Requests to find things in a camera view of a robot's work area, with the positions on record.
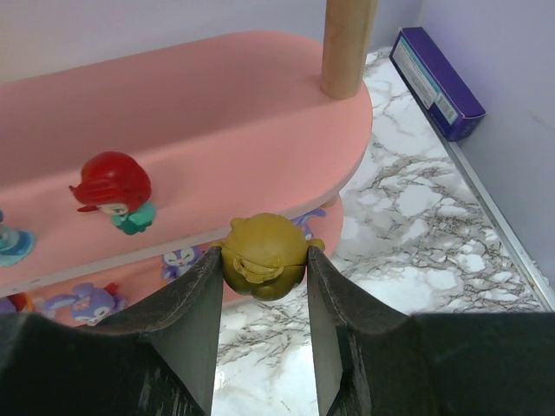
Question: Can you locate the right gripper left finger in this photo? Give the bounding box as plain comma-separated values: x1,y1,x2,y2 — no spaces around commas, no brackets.
1,247,223,416

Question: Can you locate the small purple bunny toy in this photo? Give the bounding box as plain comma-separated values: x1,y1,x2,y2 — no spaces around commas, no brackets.
43,283,128,325

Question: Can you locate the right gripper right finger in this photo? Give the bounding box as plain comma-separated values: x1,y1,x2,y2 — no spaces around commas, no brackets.
307,248,554,415

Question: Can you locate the purple bunny toy on shelf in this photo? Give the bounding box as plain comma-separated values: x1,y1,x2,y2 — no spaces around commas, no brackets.
290,207,327,242

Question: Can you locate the purple orange bunny toy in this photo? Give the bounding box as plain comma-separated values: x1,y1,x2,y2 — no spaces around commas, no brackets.
0,293,35,314

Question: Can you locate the red cherry toy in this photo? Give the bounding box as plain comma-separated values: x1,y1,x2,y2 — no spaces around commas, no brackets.
69,151,157,236

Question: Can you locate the purple box at wall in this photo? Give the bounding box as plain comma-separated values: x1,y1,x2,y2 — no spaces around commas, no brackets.
389,27,486,141

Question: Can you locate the small yellow blue toy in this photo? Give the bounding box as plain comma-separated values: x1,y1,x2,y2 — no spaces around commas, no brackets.
0,212,36,267

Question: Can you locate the olive brown round toy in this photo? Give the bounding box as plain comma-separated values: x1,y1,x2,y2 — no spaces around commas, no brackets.
216,212,325,302

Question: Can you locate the pink three-tier shelf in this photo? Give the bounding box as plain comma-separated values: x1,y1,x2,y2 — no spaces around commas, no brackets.
1,1,377,323

